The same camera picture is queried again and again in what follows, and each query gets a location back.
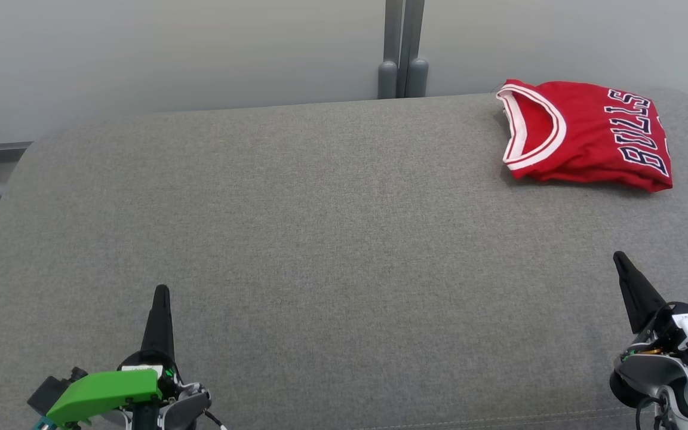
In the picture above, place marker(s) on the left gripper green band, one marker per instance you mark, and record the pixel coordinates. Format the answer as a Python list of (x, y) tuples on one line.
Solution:
[(105, 391)]

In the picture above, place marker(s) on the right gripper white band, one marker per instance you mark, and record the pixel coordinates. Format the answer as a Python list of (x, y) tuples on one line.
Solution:
[(687, 328)]

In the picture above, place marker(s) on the red Bulls jersey white trim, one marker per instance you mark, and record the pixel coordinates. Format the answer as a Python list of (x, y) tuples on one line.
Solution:
[(595, 134)]

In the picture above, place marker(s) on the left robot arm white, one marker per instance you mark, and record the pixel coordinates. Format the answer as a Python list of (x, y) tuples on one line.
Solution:
[(177, 409)]

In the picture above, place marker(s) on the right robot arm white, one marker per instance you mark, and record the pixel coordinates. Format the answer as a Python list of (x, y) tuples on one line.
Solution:
[(678, 382)]

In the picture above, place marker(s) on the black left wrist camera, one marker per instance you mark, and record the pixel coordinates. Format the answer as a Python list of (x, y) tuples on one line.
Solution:
[(51, 391)]

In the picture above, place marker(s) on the grey double metal post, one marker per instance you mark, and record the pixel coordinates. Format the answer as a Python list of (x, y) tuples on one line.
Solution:
[(402, 48)]

